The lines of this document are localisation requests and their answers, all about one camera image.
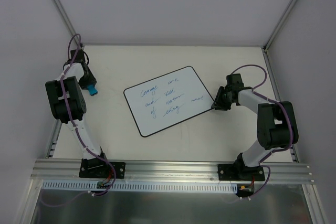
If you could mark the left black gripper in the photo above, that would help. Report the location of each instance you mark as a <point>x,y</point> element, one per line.
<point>87,77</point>

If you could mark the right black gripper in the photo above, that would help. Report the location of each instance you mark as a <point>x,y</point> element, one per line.
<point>221,98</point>

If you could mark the blue whiteboard eraser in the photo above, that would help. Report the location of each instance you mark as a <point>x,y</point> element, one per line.
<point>92,90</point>

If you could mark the white whiteboard black frame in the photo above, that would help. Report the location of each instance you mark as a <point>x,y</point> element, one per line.
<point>167,100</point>

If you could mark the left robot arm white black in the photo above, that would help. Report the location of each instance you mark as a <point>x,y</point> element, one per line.
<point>68,105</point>

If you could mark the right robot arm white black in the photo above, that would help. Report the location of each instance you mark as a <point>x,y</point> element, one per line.
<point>276,129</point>

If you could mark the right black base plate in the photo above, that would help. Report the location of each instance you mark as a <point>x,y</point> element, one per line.
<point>233,172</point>

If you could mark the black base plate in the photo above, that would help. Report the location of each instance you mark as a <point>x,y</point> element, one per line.
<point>95,168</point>
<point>233,172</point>

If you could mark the left aluminium frame post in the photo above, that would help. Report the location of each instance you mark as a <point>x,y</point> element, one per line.
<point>64,17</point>

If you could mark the aluminium frame post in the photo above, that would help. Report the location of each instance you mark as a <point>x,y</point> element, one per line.
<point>284,16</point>
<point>64,17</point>

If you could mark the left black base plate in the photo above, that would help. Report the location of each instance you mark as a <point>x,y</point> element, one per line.
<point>95,168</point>

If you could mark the aluminium mounting rail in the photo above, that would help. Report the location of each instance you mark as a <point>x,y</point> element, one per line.
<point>161,171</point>

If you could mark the white slotted cable duct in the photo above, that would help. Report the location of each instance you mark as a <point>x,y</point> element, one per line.
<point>167,187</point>

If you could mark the right aluminium frame post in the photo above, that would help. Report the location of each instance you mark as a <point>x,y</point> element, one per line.
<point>284,16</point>

